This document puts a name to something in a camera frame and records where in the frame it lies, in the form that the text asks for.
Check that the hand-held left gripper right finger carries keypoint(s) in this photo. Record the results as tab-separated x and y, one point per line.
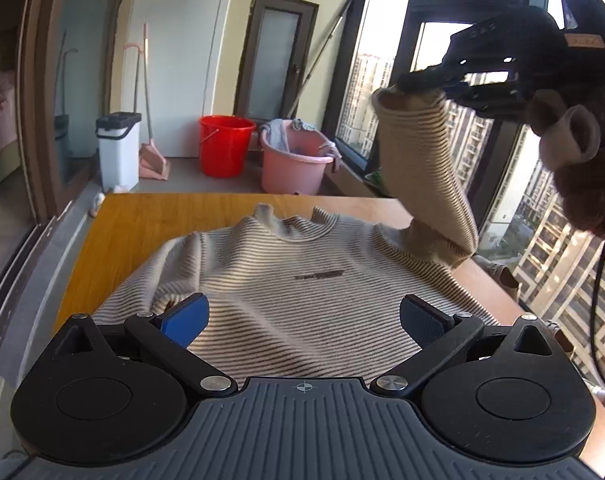
422	320

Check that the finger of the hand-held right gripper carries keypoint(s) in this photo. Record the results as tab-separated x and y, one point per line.
432	79

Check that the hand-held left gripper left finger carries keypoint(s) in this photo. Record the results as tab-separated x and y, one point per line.
187	317

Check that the striped knit sweater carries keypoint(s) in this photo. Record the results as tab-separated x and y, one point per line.
292	310

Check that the beige leather shoe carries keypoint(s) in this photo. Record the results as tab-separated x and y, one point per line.
557	337
502	277

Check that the metal mop pole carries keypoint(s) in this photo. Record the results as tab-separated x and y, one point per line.
318	60

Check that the pink rag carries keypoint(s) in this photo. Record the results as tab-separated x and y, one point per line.
331	157

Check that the apartment buildings outside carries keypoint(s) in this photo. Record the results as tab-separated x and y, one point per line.
557	270

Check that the white pink slippers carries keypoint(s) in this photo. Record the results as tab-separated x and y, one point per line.
96	203

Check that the pink dustpan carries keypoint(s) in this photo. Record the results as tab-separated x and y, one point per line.
153	165

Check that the brown frosted glass door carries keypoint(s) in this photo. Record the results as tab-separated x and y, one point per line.
277	55

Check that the grey cloth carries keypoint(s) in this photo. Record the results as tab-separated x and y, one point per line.
275	135

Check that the pink plastic basin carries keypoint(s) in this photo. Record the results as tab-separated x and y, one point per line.
292	172

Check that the red plastic bucket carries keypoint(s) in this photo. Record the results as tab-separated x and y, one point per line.
225	147

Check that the white mop bucket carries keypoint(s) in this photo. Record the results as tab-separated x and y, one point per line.
118	155

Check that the brown framed sliding glass door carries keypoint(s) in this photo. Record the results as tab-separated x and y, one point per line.
42	85

